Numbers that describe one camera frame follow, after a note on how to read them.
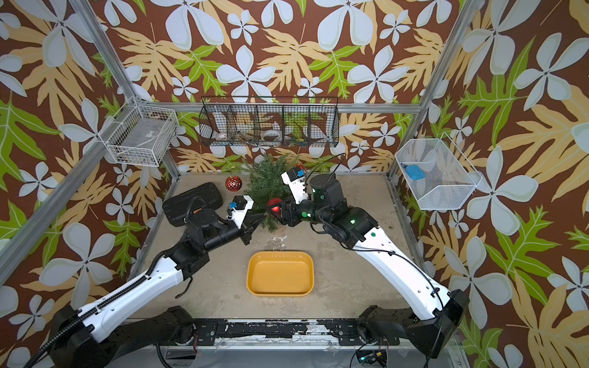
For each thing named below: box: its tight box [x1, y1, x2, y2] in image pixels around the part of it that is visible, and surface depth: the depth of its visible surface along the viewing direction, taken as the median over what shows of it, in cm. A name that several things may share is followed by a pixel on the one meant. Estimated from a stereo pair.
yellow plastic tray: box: [246, 250, 316, 297], surface depth 86 cm
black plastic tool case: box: [162, 182, 224, 227], surface depth 103 cm
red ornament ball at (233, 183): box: [224, 174, 243, 193], surface depth 75 cm
